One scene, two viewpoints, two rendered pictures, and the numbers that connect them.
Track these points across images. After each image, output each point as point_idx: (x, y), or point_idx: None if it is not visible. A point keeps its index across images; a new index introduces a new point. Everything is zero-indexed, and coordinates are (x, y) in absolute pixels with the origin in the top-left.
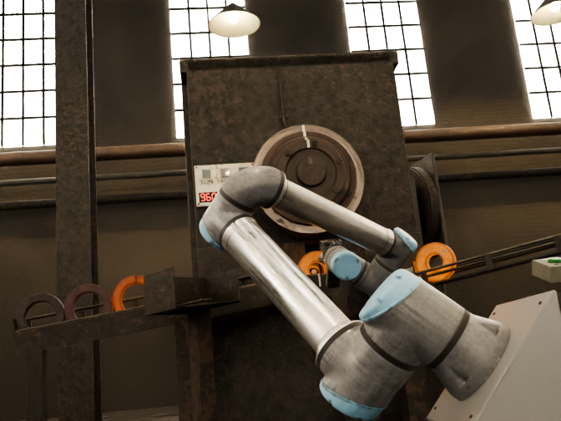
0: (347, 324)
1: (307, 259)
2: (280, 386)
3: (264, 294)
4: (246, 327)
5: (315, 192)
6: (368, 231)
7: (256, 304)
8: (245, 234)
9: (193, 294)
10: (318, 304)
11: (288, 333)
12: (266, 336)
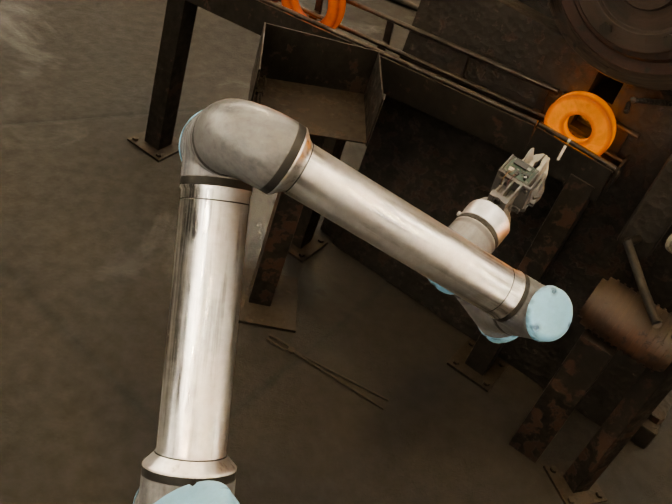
0: (172, 476)
1: (571, 104)
2: (449, 222)
3: (470, 114)
4: (446, 124)
5: (633, 19)
6: (454, 287)
7: (452, 120)
8: (188, 218)
9: (344, 70)
10: (178, 411)
11: (496, 172)
12: (466, 154)
